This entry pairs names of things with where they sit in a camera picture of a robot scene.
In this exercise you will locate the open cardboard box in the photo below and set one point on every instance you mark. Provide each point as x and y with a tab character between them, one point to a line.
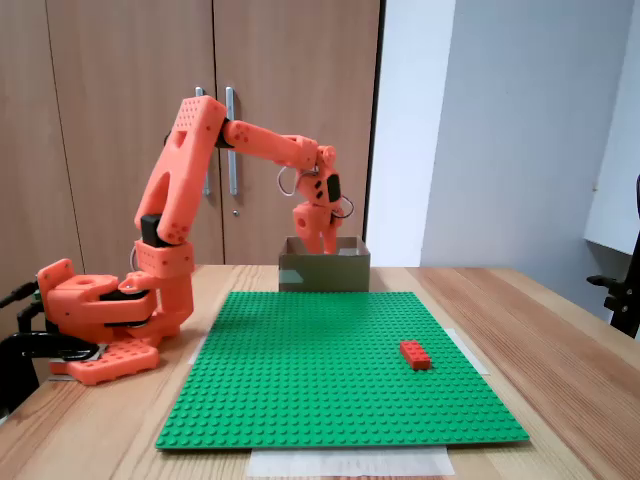
325	272

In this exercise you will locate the red lego block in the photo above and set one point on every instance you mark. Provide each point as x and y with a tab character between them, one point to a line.
415	355

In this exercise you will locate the green lego baseplate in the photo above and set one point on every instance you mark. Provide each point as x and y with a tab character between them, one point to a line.
325	390

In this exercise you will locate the wide translucent tape strip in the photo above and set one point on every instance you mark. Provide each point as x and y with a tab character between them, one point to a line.
350	462

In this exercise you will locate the wooden cabinet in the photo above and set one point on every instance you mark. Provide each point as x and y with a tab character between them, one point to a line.
100	75

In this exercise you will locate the white furniture panel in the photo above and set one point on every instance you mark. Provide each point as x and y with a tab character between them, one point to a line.
617	175

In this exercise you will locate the black chair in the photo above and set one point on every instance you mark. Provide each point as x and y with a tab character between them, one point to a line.
622	305

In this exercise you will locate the black table clamp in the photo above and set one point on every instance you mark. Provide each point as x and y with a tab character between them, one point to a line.
20	360

